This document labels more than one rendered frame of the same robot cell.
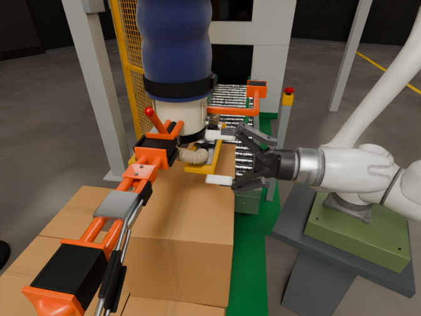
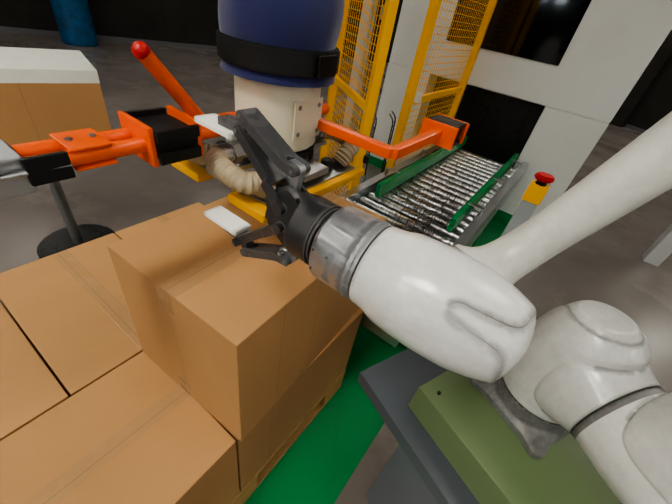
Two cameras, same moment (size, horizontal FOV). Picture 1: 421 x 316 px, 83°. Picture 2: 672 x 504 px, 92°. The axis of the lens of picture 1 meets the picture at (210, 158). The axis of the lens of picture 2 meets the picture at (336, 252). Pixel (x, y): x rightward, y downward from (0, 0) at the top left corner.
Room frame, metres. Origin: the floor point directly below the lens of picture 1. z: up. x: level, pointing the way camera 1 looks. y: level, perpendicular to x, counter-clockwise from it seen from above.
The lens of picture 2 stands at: (0.20, -0.32, 1.44)
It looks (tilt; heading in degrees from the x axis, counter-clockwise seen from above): 38 degrees down; 21
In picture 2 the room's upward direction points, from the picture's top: 11 degrees clockwise
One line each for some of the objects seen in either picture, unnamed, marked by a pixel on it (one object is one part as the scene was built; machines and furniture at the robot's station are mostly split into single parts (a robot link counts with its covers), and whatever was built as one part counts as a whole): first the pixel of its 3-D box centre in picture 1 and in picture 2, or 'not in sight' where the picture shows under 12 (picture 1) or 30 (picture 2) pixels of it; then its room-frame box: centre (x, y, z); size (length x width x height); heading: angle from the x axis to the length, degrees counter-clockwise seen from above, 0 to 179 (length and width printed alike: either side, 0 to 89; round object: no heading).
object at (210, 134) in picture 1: (220, 135); (222, 126); (0.50, -0.02, 1.30); 0.07 x 0.03 x 0.01; 81
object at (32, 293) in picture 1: (71, 274); not in sight; (0.20, 0.21, 1.23); 0.08 x 0.07 x 0.05; 171
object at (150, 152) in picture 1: (156, 150); (162, 134); (0.54, 0.14, 1.23); 0.10 x 0.08 x 0.06; 81
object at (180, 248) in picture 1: (188, 212); (267, 284); (0.77, 0.10, 0.74); 0.60 x 0.40 x 0.40; 174
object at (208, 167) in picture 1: (208, 140); (305, 177); (0.77, 0.01, 1.13); 0.34 x 0.10 x 0.05; 171
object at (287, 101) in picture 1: (277, 153); (484, 277); (1.63, -0.54, 0.50); 0.07 x 0.07 x 1.00; 81
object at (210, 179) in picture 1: (218, 179); (227, 220); (0.50, -0.02, 1.16); 0.07 x 0.03 x 0.01; 81
